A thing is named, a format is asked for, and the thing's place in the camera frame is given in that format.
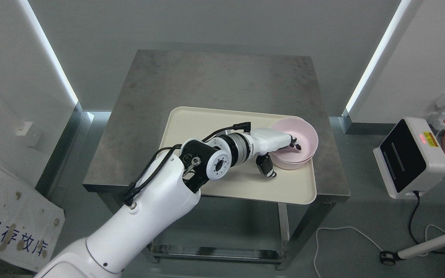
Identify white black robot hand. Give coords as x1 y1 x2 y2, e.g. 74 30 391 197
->
249 128 302 178

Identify pink bowl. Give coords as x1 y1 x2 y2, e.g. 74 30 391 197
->
270 117 318 163
270 153 314 170

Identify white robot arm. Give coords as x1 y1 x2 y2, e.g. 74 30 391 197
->
36 139 238 278

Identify cream plastic tray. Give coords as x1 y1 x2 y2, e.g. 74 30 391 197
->
160 106 317 205

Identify stainless steel table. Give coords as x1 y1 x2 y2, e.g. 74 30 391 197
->
83 49 351 270

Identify white black box device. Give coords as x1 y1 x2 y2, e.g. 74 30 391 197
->
373 117 445 200

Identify white stand leg with caster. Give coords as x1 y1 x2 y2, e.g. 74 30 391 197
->
379 234 445 266

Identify white signboard with blue text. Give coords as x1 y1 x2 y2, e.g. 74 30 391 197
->
0 169 65 272

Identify black power cable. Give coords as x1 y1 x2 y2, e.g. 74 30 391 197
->
409 191 445 254

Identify white wall plug adapter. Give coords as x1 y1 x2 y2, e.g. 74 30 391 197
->
427 92 445 131

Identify white floor cable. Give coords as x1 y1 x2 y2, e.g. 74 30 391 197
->
314 225 445 278

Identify white wall socket box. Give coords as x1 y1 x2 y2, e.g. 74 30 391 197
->
16 122 42 148

